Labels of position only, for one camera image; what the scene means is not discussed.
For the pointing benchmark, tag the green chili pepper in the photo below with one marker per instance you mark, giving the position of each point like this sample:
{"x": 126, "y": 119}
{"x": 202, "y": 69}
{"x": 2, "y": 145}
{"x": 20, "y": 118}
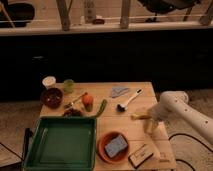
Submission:
{"x": 101, "y": 108}

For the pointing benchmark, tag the yellow banana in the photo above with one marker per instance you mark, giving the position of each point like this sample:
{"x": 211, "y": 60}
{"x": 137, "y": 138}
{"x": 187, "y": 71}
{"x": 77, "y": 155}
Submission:
{"x": 140, "y": 117}

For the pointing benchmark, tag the wooden block eraser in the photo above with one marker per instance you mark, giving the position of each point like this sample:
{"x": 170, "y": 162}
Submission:
{"x": 141, "y": 155}

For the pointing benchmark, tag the dark brown round object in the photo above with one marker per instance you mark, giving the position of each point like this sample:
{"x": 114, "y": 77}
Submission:
{"x": 72, "y": 112}

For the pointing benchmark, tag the orange bowl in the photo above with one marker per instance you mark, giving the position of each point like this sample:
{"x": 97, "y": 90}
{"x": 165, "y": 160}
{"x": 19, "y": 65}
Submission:
{"x": 105, "y": 139}

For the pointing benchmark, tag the metal fork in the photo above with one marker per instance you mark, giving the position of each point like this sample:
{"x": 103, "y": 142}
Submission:
{"x": 70, "y": 104}

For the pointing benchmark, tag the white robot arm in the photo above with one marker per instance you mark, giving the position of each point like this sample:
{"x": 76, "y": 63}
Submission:
{"x": 176, "y": 102}

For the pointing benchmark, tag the orange carrot toy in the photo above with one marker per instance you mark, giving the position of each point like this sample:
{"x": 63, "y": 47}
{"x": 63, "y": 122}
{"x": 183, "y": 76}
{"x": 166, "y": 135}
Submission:
{"x": 87, "y": 101}

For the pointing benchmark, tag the green cup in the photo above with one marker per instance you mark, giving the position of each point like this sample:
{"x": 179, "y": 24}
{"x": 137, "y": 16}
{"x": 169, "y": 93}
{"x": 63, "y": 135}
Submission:
{"x": 68, "y": 85}

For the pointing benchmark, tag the blue sponge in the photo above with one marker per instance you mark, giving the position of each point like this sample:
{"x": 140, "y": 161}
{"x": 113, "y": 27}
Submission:
{"x": 115, "y": 146}

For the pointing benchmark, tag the white handled dish brush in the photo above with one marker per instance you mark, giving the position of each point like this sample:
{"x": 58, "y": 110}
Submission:
{"x": 123, "y": 106}

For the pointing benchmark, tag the dark red bowl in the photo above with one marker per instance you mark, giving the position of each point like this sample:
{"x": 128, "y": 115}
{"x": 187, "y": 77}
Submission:
{"x": 52, "y": 97}

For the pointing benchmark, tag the grey folded cloth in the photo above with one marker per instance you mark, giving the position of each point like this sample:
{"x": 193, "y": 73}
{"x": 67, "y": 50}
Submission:
{"x": 118, "y": 91}

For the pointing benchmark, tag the green plastic tray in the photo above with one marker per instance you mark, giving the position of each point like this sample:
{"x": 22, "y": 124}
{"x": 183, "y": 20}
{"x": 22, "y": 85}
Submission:
{"x": 62, "y": 144}

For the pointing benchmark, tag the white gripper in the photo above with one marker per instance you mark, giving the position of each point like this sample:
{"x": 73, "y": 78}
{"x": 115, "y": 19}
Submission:
{"x": 158, "y": 114}

